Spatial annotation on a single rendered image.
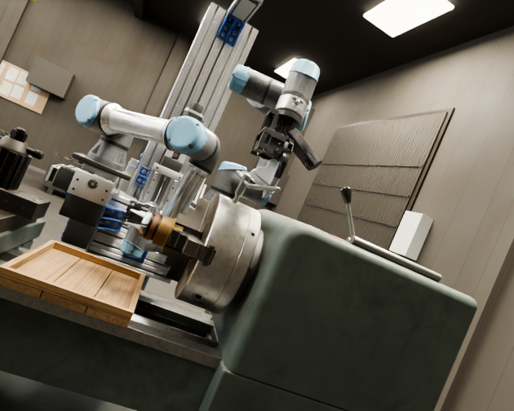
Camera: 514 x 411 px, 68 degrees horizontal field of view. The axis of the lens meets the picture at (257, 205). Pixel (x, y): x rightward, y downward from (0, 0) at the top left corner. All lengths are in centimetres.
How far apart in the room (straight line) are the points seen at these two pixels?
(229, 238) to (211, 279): 11
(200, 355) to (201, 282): 18
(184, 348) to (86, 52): 1019
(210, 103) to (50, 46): 931
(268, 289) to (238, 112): 1017
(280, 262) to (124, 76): 1001
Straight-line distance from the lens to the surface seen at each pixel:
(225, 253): 95
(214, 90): 188
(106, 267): 130
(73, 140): 1066
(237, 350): 97
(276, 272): 92
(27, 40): 1115
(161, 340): 100
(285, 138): 92
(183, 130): 127
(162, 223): 106
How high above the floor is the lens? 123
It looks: 1 degrees up
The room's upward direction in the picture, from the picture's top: 24 degrees clockwise
